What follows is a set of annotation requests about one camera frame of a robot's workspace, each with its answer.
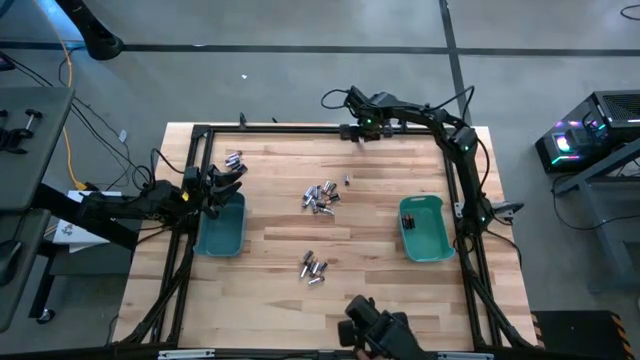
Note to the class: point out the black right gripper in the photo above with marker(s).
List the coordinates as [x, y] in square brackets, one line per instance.
[370, 127]

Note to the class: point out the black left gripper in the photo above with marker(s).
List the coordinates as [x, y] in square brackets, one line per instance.
[200, 192]

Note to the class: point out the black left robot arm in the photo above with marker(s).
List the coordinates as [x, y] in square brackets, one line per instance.
[130, 205]

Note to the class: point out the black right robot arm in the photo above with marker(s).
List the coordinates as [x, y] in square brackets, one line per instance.
[467, 165]

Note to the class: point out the teal plastic bin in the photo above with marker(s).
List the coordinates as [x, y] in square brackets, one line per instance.
[427, 245]
[225, 235]

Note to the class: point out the white floor tag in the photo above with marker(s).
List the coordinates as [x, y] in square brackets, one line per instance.
[122, 135]

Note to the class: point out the silver corner plate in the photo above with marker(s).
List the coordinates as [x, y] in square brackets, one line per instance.
[460, 209]

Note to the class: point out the white paper sheet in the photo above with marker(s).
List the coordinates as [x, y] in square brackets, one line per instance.
[65, 232]

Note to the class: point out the black desk support beam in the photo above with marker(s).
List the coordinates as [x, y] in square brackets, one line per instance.
[55, 199]

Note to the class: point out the black curved stand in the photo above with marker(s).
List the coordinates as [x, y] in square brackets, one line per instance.
[95, 35]

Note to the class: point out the grey desk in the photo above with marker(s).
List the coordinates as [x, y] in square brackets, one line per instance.
[20, 280]
[30, 150]

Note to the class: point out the black desk clamp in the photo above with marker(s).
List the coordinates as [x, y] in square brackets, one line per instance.
[15, 135]

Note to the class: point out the black caster wheel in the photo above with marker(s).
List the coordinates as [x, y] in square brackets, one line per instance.
[46, 315]

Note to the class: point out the black RGB computer tower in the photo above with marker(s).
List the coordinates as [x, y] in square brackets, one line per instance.
[600, 125]

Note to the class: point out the black computer mouse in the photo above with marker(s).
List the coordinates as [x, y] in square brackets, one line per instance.
[7, 260]

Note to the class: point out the grey side table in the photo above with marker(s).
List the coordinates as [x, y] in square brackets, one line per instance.
[615, 215]

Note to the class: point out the black yellow hazard mat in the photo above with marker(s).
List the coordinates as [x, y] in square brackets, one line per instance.
[580, 335]

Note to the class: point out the black frame clamp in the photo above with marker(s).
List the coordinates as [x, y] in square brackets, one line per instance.
[242, 120]

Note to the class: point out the black aluminium table frame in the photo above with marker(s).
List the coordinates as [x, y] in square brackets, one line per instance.
[280, 129]

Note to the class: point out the grey clamp mount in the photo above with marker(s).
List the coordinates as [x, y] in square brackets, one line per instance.
[507, 207]

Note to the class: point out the silver bracket plate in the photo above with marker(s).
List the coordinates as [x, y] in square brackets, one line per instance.
[465, 356]
[185, 354]

